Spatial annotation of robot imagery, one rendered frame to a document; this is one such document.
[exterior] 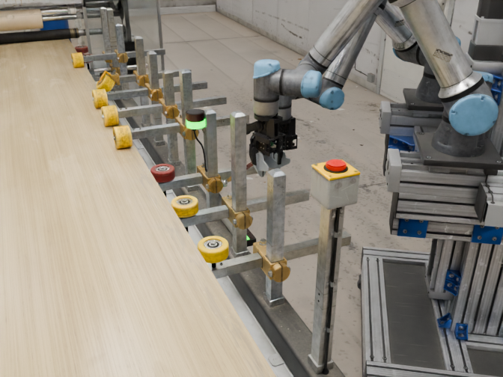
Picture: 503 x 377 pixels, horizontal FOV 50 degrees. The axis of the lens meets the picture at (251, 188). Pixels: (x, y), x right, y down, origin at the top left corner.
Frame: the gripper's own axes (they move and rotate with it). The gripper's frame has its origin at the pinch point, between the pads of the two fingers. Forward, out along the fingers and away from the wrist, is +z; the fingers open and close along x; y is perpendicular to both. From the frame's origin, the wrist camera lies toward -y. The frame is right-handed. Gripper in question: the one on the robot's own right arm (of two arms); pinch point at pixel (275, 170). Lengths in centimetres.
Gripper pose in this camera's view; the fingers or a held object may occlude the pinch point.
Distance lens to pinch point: 197.7
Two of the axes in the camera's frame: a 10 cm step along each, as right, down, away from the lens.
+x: -4.0, -4.2, 8.2
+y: 9.2, -2.0, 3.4
